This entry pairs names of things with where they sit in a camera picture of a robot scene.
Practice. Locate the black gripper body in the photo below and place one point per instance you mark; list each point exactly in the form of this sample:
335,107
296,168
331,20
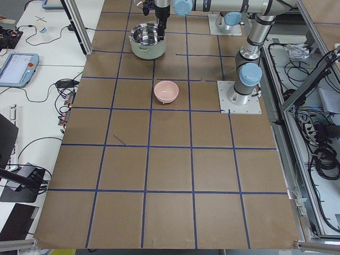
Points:
162,11

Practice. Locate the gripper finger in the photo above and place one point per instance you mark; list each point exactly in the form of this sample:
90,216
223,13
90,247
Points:
160,29
164,23

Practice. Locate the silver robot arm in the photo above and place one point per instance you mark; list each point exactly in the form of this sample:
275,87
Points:
230,19
248,71

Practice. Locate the pale green electric pot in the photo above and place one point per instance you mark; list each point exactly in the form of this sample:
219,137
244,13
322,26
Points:
145,42

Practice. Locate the pink bowl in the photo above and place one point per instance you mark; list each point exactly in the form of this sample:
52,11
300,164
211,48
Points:
166,91

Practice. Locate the black power adapter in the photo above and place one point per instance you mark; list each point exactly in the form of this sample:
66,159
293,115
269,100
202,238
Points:
66,83

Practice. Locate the blue teach pendant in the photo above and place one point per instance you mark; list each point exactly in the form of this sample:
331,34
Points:
18,69
52,5

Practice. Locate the paper cup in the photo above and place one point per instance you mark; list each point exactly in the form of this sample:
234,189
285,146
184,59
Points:
41,27

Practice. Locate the crumpled white paper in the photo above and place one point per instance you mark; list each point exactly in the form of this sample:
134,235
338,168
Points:
297,50

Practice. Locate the white keyboard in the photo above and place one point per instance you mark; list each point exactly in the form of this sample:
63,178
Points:
11,113

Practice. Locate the black laptop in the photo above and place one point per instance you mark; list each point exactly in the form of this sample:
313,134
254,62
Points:
6,146

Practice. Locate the black monitor stand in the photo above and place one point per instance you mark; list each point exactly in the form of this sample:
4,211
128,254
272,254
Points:
23,185

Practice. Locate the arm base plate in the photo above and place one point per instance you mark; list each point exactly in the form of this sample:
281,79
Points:
233,103
217,26

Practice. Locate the aluminium frame post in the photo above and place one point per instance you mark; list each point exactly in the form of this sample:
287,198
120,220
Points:
77,24

